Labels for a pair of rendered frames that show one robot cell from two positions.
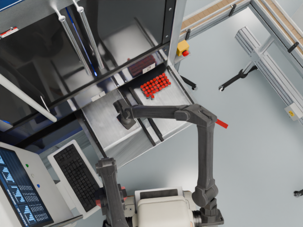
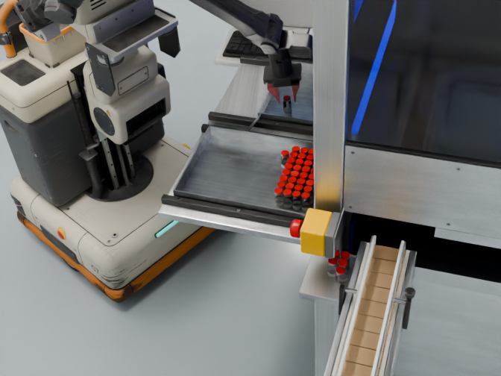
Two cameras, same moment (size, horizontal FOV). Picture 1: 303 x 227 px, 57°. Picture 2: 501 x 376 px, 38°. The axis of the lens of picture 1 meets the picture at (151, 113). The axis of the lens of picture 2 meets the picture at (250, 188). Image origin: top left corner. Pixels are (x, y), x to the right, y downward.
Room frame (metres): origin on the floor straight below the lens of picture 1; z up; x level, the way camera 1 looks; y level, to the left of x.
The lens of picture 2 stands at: (1.64, -0.88, 2.16)
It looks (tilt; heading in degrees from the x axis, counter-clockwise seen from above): 44 degrees down; 145
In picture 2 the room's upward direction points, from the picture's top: 5 degrees counter-clockwise
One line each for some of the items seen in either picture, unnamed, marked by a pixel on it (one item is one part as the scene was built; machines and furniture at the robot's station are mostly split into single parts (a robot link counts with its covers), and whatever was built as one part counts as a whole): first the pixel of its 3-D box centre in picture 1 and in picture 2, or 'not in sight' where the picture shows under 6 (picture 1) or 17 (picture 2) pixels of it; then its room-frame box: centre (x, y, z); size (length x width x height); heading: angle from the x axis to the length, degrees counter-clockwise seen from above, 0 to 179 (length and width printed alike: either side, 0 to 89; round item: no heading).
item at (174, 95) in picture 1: (166, 102); (254, 171); (0.53, -0.09, 0.90); 0.34 x 0.26 x 0.04; 34
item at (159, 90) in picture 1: (158, 90); (287, 175); (0.60, -0.04, 0.90); 0.18 x 0.02 x 0.05; 124
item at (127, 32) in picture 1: (130, 26); not in sight; (0.66, 0.10, 1.51); 0.43 x 0.01 x 0.59; 124
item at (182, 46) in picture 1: (181, 47); (319, 233); (0.86, -0.17, 1.00); 0.08 x 0.07 x 0.07; 34
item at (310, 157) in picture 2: (154, 84); (305, 178); (0.64, -0.01, 0.90); 0.18 x 0.02 x 0.05; 123
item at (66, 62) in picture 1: (32, 78); not in sight; (0.41, 0.48, 1.51); 0.47 x 0.01 x 0.59; 124
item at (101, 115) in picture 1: (108, 114); (329, 98); (0.44, 0.26, 0.90); 0.34 x 0.26 x 0.04; 34
